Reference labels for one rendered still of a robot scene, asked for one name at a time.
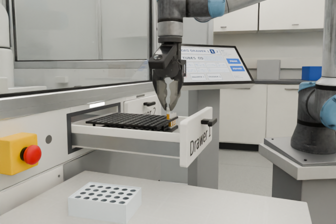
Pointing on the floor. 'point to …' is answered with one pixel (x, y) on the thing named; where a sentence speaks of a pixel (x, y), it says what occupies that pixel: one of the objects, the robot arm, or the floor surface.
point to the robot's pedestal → (304, 185)
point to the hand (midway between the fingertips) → (167, 106)
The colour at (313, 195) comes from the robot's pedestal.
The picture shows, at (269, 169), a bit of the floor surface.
